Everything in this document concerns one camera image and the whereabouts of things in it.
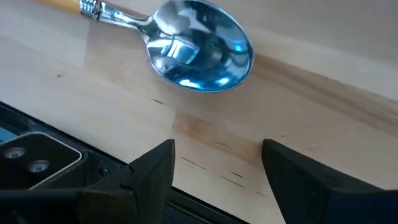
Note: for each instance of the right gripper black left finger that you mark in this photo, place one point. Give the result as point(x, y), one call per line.
point(149, 186)

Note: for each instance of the black aluminium table frame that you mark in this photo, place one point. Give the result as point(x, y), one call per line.
point(99, 165)

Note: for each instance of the black camera with silver edge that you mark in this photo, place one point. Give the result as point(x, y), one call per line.
point(34, 161)

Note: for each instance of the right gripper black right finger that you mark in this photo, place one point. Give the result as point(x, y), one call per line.
point(311, 193)

